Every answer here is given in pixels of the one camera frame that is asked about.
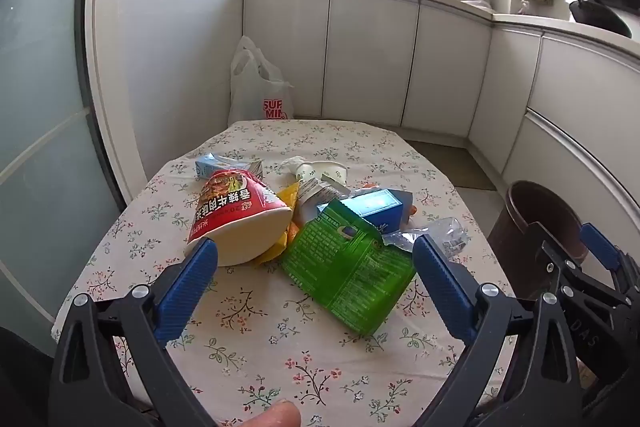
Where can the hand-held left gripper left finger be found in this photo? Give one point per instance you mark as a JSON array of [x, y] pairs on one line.
[[185, 292]]

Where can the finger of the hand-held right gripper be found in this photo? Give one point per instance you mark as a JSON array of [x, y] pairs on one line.
[[600, 247], [547, 252]]

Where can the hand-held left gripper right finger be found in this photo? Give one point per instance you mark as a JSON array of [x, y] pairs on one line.
[[445, 292]]

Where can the brown trash bin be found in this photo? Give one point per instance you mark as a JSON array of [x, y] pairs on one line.
[[530, 217]]

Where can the red instant noodle cup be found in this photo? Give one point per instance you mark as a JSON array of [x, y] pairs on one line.
[[235, 207]]

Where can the green snack packet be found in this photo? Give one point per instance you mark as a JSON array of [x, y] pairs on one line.
[[345, 272]]

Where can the blue cardboard box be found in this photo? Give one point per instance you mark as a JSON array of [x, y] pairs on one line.
[[380, 204]]

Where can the light blue milk carton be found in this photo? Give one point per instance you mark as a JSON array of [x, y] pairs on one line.
[[210, 166]]

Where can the yellow snack packet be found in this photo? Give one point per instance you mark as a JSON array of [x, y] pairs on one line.
[[287, 197]]

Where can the person's left hand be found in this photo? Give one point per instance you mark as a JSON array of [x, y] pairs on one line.
[[272, 414]]

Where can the clear plastic wrapper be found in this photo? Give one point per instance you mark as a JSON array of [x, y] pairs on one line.
[[445, 232]]

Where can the olive floor mat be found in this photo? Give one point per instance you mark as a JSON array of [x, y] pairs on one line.
[[450, 164]]

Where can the floral tablecloth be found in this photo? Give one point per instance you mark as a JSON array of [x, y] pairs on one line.
[[300, 357]]

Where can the white kitchen drawer cabinet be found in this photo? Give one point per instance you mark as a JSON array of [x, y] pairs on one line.
[[575, 107]]

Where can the grey white printed packet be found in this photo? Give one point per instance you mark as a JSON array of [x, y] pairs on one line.
[[320, 199]]

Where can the crumpled white tissue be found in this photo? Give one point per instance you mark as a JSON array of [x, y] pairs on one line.
[[295, 164]]

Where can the white yogurt cup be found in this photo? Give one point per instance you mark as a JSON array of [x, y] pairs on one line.
[[327, 169]]

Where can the white plastic shopping bag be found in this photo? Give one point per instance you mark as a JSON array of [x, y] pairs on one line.
[[255, 92]]

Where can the frosted glass sliding door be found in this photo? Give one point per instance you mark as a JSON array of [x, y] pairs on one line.
[[40, 132]]

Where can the black wok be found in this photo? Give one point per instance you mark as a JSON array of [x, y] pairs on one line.
[[597, 14]]

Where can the white window-side kitchen cabinet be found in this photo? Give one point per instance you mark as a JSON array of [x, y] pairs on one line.
[[370, 57]]

